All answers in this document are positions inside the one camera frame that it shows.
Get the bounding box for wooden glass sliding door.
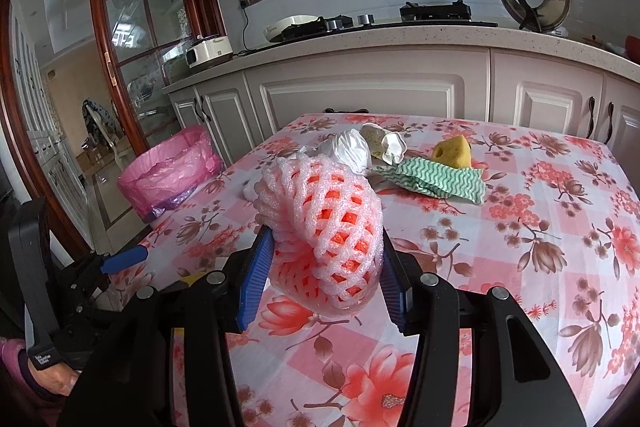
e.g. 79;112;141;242
87;0;226;158

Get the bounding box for pink floral tablecloth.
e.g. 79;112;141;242
107;109;640;427

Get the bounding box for person's left forearm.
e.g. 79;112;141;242
0;338;68;427

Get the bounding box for white dining chair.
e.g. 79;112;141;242
82;98;133;168

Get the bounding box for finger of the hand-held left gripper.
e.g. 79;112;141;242
69;276;119;326
74;245;150;281

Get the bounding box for white rice cooker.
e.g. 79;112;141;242
185;34;235;69

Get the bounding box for yellow sponge with hole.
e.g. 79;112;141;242
431;135;474;170

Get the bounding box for white plastic bag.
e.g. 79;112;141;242
320;130;372;174

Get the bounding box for wooden door frame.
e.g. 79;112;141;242
0;0;161;258

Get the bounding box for white electric pan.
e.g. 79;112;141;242
263;15;321;44

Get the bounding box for bin with pink bag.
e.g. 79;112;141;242
117;124;225;224

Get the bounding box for black lid stand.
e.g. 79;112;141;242
510;0;543;32

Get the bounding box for person's left hand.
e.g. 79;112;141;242
27;358;82;398

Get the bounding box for dark patterned garment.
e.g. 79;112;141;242
81;97;121;142

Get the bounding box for paper cup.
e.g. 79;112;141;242
360;122;409;166

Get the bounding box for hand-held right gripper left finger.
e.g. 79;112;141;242
57;224;278;427

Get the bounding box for green striped cloth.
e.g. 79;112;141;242
371;157;487;206

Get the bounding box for black gas stove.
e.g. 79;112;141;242
279;1;499;41

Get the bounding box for kitchen counter with cabinets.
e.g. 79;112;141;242
161;23;640;170

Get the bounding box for black power cable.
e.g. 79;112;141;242
235;4;266;58

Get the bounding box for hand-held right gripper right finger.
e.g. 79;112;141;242
380;237;586;427

